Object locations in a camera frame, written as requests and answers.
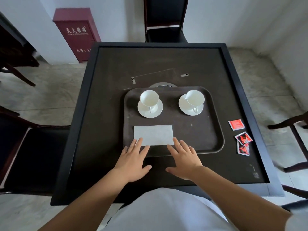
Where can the person's left hand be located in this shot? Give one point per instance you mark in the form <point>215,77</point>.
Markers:
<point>130,164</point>

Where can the person's right hand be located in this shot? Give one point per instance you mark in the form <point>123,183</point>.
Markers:
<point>186,163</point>

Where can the person's right little finger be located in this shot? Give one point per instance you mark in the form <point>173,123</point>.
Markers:
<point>192,151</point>

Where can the person's left little finger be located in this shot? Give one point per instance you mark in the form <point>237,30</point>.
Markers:
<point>124,151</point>

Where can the person's right thumb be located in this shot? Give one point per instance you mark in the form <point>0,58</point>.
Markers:
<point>171,170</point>

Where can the person's left thumb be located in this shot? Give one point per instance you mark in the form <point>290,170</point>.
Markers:
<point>145,169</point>

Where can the person's left middle finger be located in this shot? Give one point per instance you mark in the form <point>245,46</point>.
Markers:
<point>139,144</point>

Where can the person's right middle finger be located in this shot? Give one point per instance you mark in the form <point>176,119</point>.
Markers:
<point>177,144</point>

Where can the person's left forearm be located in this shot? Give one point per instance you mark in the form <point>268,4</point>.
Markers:
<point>89,204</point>

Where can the person's right forearm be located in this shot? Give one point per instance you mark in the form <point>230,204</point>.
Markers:
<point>235,199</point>

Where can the white paper napkin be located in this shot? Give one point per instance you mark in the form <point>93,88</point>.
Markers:
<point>154,135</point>

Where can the dark brown serving tray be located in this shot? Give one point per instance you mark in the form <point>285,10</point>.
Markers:
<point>195,132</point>

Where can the white saucer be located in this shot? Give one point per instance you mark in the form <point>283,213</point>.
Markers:
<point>184,105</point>
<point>144,112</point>

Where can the person's white shirt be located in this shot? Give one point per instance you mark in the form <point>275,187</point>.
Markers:
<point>166,211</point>

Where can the white teacup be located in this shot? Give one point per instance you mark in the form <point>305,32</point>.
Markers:
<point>148,98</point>
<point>195,97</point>

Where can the black and red packet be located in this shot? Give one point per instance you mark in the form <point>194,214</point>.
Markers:
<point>243,137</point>
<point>243,150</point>

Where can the red tea bag packet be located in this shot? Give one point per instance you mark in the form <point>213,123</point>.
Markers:
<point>236,124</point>

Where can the round grey table disc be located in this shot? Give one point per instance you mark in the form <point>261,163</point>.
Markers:
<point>163,84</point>

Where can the black square table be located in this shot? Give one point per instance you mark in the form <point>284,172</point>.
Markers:
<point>108,69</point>

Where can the black padded wooden chair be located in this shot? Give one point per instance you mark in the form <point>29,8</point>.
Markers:
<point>36,156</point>
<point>166,16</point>

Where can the dark wooden chair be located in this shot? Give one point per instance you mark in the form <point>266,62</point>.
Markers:
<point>296,132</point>
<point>297,197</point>

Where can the red fire extinguisher cabinet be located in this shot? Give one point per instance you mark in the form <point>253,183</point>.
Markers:
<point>77,33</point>

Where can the dark wooden furniture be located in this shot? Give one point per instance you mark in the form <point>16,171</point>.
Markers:
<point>12,50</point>

